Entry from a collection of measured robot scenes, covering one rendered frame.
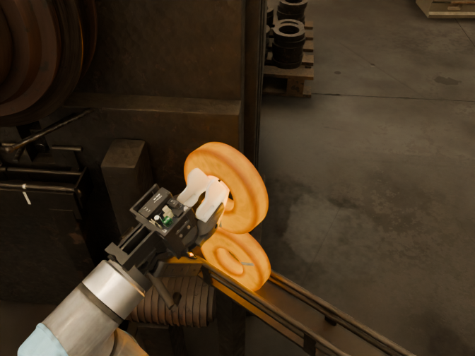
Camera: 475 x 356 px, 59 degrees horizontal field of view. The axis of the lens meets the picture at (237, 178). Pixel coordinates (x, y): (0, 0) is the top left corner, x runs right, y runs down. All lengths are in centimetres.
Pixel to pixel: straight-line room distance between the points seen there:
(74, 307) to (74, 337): 3
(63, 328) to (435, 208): 175
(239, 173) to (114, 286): 22
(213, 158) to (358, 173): 155
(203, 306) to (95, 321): 46
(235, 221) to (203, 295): 36
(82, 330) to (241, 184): 28
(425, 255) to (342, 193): 44
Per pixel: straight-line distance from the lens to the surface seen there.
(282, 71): 255
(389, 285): 172
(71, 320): 56
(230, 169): 60
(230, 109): 90
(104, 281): 56
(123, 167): 90
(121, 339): 64
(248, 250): 75
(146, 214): 57
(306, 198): 193
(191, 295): 99
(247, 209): 62
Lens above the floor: 137
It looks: 43 degrees down
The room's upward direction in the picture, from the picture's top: straight up
